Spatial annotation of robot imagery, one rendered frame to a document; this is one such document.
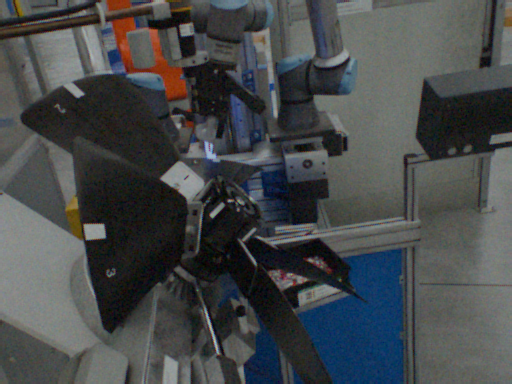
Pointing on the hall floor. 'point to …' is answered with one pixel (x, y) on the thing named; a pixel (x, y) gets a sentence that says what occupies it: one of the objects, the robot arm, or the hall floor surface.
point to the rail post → (412, 314)
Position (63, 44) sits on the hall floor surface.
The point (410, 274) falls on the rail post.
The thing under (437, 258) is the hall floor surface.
